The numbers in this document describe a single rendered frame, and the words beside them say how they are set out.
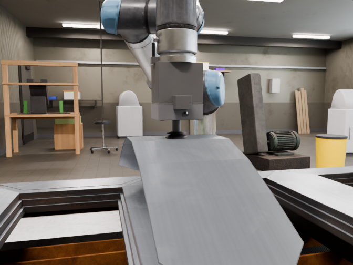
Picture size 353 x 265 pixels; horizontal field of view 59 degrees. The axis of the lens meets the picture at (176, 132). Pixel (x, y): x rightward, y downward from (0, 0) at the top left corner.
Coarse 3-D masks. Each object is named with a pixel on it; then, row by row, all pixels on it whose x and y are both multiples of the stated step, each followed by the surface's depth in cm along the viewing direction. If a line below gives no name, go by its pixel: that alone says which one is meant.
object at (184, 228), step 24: (168, 216) 38; (192, 216) 39; (216, 216) 39; (240, 216) 40; (264, 216) 40; (168, 240) 36; (192, 240) 36; (216, 240) 36; (240, 240) 37; (264, 240) 37; (288, 240) 38
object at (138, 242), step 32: (32, 192) 82; (64, 192) 84; (96, 192) 86; (128, 192) 82; (288, 192) 86; (0, 224) 65; (128, 224) 65; (320, 224) 72; (352, 224) 64; (128, 256) 55
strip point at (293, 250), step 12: (216, 252) 35; (228, 252) 35; (240, 252) 36; (252, 252) 36; (264, 252) 36; (276, 252) 36; (288, 252) 36; (300, 252) 37; (168, 264) 33; (180, 264) 33; (192, 264) 34; (204, 264) 34; (216, 264) 34; (228, 264) 34; (240, 264) 34; (252, 264) 34; (264, 264) 35; (276, 264) 35; (288, 264) 35
